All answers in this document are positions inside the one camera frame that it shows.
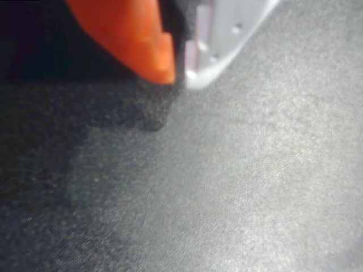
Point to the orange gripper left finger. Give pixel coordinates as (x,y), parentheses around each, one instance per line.
(127,37)

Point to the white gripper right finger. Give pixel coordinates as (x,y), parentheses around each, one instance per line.
(221,37)

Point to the black table mat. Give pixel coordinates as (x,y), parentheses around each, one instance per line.
(227,175)

